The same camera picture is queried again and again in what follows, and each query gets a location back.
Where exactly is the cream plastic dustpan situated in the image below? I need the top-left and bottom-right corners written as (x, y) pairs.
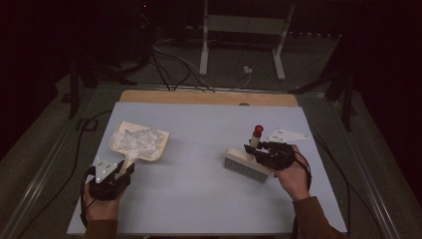
top-left (108, 120), bottom-right (171, 181)

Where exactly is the pile of torn white tissue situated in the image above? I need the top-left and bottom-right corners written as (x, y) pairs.
top-left (111, 127), bottom-right (164, 161)

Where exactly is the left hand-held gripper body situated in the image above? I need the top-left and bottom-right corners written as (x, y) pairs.
top-left (88, 156), bottom-right (135, 202)

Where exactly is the hand-held gripper cable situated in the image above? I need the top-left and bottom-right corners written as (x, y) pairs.
top-left (80, 166), bottom-right (97, 229)
top-left (291, 149), bottom-right (314, 239)

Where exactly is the white plug with cable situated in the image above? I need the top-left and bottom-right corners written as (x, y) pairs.
top-left (232, 65), bottom-right (254, 91)

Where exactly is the wooden table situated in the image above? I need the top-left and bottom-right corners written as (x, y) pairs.
top-left (118, 89), bottom-right (300, 108)

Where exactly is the bundle of floor cables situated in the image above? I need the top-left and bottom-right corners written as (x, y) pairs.
top-left (149, 41), bottom-right (218, 94)

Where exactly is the dark device with red light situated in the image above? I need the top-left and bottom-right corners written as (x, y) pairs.
top-left (131, 0), bottom-right (157, 66)

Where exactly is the white metal stand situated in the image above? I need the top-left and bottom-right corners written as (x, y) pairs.
top-left (198, 0), bottom-right (297, 83)

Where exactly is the cream brush with red tip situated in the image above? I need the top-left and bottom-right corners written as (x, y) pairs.
top-left (223, 124), bottom-right (278, 184)

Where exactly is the black floor stand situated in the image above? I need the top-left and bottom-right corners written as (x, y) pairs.
top-left (288, 64), bottom-right (360, 132)
top-left (60, 54), bottom-right (138, 120)

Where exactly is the person's left hand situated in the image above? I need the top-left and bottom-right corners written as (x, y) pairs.
top-left (83, 183), bottom-right (122, 222)

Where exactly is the black floor cable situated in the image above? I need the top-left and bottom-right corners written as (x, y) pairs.
top-left (14, 110), bottom-right (113, 239)
top-left (308, 122), bottom-right (386, 239)

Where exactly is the aluminium floor rail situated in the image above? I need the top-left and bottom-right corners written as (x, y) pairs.
top-left (326, 96), bottom-right (404, 239)
top-left (0, 89), bottom-right (101, 239)

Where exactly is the person's right hand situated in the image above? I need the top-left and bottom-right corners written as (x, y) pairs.
top-left (273, 144), bottom-right (312, 202)

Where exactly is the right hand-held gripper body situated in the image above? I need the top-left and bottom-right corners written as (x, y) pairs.
top-left (255, 127), bottom-right (310, 172)

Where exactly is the left hand-held gripper cable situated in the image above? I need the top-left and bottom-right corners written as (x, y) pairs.
top-left (80, 166), bottom-right (97, 229)

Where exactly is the right hand-held gripper cable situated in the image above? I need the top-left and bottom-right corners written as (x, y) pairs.
top-left (291, 149), bottom-right (314, 239)

